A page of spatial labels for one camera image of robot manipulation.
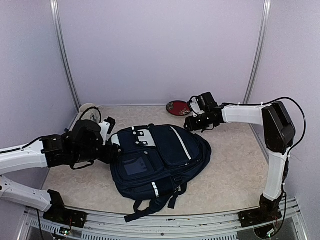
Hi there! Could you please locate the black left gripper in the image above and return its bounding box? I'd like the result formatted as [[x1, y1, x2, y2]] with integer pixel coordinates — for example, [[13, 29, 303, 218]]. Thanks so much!
[[72, 140, 125, 164]]

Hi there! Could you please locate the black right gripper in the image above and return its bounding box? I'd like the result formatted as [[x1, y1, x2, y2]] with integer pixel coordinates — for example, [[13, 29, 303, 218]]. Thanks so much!
[[184, 111, 215, 132]]

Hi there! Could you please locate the navy blue backpack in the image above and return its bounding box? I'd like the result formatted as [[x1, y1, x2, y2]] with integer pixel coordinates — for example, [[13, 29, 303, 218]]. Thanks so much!
[[110, 124, 212, 223]]

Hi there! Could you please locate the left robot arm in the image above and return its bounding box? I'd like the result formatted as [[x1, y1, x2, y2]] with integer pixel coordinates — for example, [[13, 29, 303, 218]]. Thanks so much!
[[0, 118, 120, 223]]

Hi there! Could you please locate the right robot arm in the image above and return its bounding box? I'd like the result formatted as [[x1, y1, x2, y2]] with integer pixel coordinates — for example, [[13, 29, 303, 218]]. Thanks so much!
[[184, 92, 296, 228]]

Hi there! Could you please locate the red floral plate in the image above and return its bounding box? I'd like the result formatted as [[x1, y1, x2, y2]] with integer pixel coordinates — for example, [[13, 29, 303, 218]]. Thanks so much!
[[165, 100, 191, 117]]

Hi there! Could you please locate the white ceramic mug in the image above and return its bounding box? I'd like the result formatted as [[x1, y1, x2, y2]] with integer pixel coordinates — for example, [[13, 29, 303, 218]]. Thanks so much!
[[78, 103, 103, 123]]

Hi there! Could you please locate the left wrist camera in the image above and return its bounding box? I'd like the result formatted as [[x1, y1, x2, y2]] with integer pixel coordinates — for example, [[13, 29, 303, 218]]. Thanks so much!
[[98, 116, 116, 146]]

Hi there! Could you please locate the right aluminium corner post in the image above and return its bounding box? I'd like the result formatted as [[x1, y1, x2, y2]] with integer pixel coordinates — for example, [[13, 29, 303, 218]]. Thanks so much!
[[242, 0, 272, 104]]

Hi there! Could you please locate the aluminium corner post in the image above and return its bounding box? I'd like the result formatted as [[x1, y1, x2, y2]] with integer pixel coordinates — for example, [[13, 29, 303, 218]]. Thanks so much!
[[49, 0, 81, 110], [242, 0, 272, 104]]

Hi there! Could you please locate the metal front rail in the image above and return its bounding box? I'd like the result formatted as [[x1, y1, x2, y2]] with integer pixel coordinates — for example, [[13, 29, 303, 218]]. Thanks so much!
[[16, 198, 310, 240]]

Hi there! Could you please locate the left aluminium corner post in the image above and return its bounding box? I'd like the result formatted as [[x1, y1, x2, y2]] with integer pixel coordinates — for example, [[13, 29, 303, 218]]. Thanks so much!
[[49, 0, 81, 110]]

